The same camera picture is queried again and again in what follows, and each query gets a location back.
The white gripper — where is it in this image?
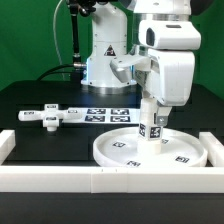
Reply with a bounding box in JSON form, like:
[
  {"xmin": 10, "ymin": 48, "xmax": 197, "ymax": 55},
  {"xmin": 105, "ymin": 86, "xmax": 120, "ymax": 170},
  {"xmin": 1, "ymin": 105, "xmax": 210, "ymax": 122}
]
[{"xmin": 134, "ymin": 49, "xmax": 195, "ymax": 127}]

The white round table top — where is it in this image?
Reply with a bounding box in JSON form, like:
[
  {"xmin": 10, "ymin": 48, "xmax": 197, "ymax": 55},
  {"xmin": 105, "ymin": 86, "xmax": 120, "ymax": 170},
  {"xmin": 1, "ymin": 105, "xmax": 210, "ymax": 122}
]
[{"xmin": 93, "ymin": 127, "xmax": 207, "ymax": 168}]

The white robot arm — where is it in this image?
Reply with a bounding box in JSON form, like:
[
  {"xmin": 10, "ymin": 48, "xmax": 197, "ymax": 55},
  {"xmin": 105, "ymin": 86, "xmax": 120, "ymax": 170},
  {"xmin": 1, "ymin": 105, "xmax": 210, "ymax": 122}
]
[{"xmin": 80, "ymin": 0, "xmax": 214, "ymax": 126}]

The white right fence block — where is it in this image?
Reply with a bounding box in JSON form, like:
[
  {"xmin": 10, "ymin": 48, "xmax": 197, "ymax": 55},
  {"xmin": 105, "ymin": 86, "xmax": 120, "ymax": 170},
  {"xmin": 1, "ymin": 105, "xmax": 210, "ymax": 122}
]
[{"xmin": 199, "ymin": 132, "xmax": 224, "ymax": 167}]

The white fence block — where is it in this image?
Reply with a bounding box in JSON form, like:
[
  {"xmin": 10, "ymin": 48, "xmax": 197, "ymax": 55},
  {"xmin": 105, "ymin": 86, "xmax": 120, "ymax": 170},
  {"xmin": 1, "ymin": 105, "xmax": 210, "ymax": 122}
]
[
  {"xmin": 199, "ymin": 132, "xmax": 224, "ymax": 167},
  {"xmin": 0, "ymin": 130, "xmax": 16, "ymax": 166}
]

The white fiducial marker sheet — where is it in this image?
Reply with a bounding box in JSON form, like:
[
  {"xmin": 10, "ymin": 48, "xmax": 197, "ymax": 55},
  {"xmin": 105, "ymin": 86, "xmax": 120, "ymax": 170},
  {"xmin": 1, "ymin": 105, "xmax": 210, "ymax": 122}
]
[{"xmin": 63, "ymin": 108, "xmax": 140, "ymax": 124}]

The white cross-shaped table base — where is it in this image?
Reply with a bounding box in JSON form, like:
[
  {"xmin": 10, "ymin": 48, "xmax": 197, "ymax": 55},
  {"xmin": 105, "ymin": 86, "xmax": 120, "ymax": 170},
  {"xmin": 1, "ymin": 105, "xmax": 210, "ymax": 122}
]
[{"xmin": 18, "ymin": 104, "xmax": 82, "ymax": 132}]

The white left fence block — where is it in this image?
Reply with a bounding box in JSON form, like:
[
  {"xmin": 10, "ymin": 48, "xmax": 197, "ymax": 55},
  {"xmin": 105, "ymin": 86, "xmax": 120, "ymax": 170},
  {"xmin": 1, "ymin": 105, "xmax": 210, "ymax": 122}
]
[{"xmin": 0, "ymin": 130, "xmax": 16, "ymax": 166}]

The black cable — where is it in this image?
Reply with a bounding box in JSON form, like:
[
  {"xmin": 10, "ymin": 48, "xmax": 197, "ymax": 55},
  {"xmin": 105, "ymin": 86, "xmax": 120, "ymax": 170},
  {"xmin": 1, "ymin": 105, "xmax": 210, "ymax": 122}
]
[{"xmin": 35, "ymin": 64, "xmax": 83, "ymax": 82}]

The black camera pole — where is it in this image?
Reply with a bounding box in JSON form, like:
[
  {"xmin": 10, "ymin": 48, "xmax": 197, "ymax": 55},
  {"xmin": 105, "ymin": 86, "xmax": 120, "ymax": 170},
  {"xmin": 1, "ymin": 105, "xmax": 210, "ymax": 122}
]
[{"xmin": 66, "ymin": 0, "xmax": 96, "ymax": 70}]

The grey cable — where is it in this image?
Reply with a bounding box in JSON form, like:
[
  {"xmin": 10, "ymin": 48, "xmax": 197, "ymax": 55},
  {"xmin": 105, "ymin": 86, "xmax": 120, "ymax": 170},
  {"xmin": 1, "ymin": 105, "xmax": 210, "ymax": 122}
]
[{"xmin": 52, "ymin": 0, "xmax": 66, "ymax": 81}]

